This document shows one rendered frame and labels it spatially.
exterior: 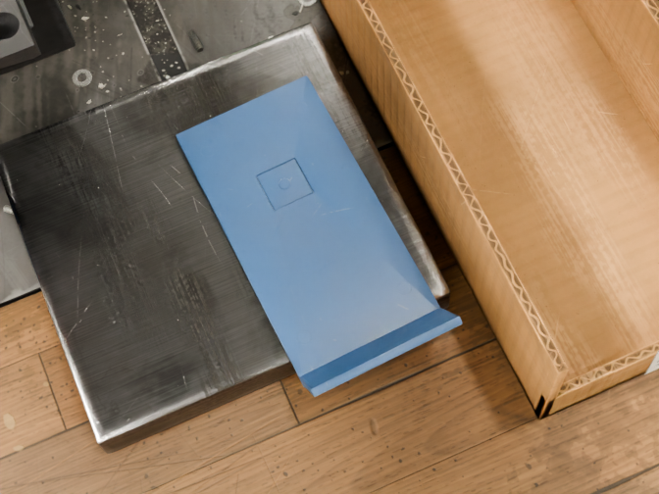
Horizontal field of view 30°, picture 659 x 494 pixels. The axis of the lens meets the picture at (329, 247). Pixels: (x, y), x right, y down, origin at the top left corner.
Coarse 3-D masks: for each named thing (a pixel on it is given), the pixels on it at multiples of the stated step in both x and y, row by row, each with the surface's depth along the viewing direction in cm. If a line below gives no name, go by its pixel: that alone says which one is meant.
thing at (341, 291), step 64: (192, 128) 59; (256, 128) 59; (320, 128) 58; (256, 192) 57; (320, 192) 57; (256, 256) 56; (320, 256) 56; (384, 256) 56; (320, 320) 55; (384, 320) 55; (448, 320) 52; (320, 384) 51
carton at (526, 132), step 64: (320, 0) 64; (384, 0) 63; (448, 0) 63; (512, 0) 63; (576, 0) 62; (640, 0) 55; (384, 64) 56; (448, 64) 62; (512, 64) 62; (576, 64) 61; (640, 64) 58; (448, 128) 60; (512, 128) 60; (576, 128) 60; (640, 128) 60; (448, 192) 54; (512, 192) 59; (576, 192) 59; (640, 192) 58; (512, 256) 57; (576, 256) 57; (640, 256) 57; (512, 320) 52; (576, 320) 56; (640, 320) 56; (576, 384) 52
